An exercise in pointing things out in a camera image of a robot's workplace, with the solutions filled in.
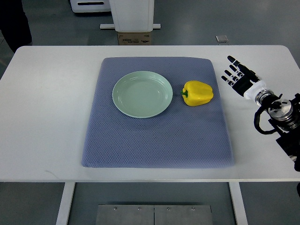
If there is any blue grey textured mat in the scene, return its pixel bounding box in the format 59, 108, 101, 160
82, 57, 234, 168

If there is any yellow bell pepper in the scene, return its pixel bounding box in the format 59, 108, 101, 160
180, 80, 214, 106

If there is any left white table leg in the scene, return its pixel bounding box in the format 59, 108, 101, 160
56, 182, 75, 225

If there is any brown cardboard box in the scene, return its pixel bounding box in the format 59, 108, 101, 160
117, 32, 151, 45

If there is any right white table leg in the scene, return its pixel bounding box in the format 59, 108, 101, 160
229, 182, 248, 225

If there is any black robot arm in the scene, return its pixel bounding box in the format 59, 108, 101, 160
254, 89, 300, 172

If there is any person in dark clothes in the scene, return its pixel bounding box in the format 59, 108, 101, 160
0, 0, 32, 53

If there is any white table leg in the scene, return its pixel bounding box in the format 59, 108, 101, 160
229, 182, 248, 225
56, 182, 75, 225

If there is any grey floor plate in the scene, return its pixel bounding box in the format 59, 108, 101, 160
215, 35, 229, 43

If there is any white machine pedestal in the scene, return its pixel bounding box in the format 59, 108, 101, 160
99, 0, 161, 32

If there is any light green plate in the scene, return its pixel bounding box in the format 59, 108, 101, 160
112, 71, 173, 119

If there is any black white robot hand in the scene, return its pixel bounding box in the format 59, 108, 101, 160
221, 56, 266, 101

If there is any white cabinet with slot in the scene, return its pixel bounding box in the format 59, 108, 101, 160
69, 0, 111, 13

